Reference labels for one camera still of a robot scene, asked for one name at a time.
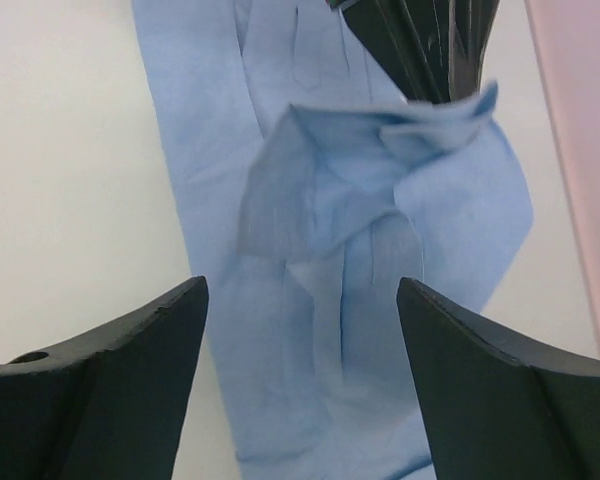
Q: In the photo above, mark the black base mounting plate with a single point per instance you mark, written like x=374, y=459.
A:
x=433, y=50

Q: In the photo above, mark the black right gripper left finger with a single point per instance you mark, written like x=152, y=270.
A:
x=110, y=403

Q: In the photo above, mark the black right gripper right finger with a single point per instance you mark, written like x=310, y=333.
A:
x=497, y=404

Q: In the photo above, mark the light blue long sleeve shirt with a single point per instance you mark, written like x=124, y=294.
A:
x=306, y=189

